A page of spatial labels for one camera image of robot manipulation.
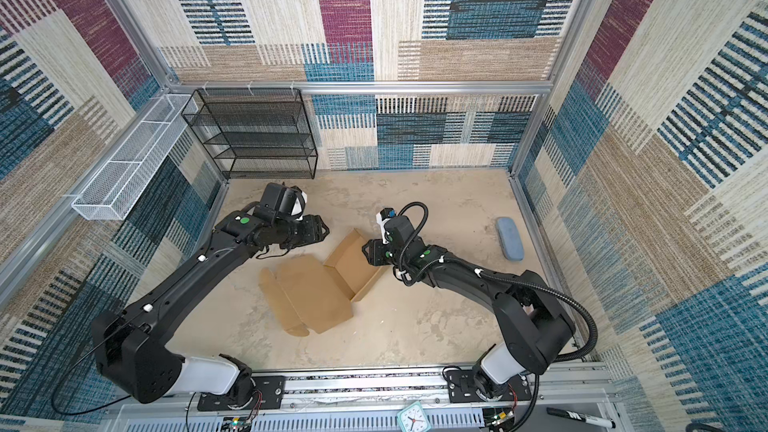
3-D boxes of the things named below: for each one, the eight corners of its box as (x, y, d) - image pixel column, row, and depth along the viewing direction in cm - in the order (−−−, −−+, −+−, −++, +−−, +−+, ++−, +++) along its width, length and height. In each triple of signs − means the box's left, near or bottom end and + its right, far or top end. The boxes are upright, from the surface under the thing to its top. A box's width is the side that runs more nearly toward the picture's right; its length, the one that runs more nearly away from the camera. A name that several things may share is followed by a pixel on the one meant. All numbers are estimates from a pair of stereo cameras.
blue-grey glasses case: (505, 260, 98) (508, 255, 96) (495, 222, 108) (497, 217, 105) (524, 260, 98) (527, 255, 96) (512, 222, 108) (514, 217, 105)
